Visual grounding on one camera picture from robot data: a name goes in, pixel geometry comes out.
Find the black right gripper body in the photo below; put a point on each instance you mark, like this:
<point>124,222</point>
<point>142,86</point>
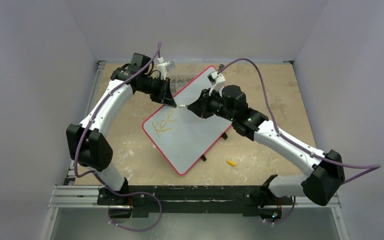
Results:
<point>205,105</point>

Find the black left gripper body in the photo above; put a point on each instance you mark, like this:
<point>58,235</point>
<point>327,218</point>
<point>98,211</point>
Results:
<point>157,88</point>

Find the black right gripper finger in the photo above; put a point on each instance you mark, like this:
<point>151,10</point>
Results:
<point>197,103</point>
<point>199,111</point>

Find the pink framed whiteboard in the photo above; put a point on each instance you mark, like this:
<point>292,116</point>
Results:
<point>181,136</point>

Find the yellow marker cap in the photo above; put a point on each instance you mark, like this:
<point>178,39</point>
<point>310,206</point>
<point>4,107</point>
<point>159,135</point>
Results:
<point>231,163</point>

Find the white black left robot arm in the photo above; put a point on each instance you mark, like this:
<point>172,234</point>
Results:
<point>142,83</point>

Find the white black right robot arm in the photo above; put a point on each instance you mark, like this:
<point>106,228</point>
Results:
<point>322,172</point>

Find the clear plastic screw box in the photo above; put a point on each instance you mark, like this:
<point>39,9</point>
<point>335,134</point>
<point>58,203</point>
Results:
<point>181,75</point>

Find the black metal rod tool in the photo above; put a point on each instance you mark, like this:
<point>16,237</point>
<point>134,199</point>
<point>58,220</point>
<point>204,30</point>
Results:
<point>221,66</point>

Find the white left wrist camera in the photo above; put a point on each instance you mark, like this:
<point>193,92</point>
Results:
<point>164,67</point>

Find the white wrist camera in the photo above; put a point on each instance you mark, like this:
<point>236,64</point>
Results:
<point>217,81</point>
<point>164,67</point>

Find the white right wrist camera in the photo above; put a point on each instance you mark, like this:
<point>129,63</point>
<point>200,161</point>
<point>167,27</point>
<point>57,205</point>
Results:
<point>217,81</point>

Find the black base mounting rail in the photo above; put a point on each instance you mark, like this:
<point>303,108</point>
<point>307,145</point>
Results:
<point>247,200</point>

